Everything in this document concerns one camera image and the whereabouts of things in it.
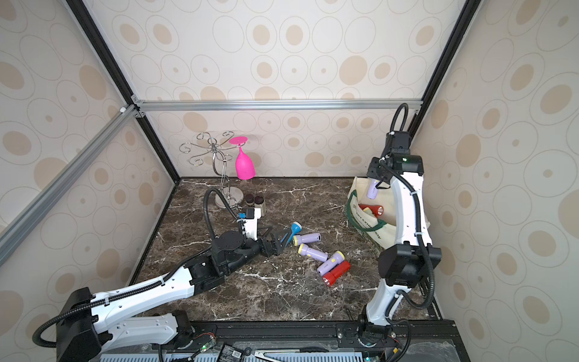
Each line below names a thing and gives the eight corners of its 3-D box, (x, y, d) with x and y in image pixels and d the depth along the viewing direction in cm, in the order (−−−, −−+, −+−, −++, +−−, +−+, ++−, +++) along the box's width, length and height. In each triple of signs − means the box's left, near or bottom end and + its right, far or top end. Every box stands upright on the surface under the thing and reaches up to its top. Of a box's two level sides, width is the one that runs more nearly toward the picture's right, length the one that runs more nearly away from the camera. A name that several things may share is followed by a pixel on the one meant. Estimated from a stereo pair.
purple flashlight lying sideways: (294, 248, 96) (294, 244, 93) (292, 240, 98) (292, 236, 96) (321, 242, 98) (322, 238, 95) (319, 234, 100) (319, 230, 97)
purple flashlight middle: (297, 254, 94) (297, 250, 91) (300, 246, 96) (300, 242, 93) (326, 263, 91) (327, 259, 88) (328, 255, 94) (329, 251, 91)
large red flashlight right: (328, 288, 86) (329, 285, 83) (321, 280, 88) (322, 276, 85) (351, 270, 90) (353, 266, 88) (344, 262, 92) (346, 258, 90)
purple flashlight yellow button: (320, 278, 88) (321, 274, 85) (314, 270, 90) (315, 266, 87) (344, 260, 93) (346, 256, 90) (338, 253, 95) (339, 248, 92)
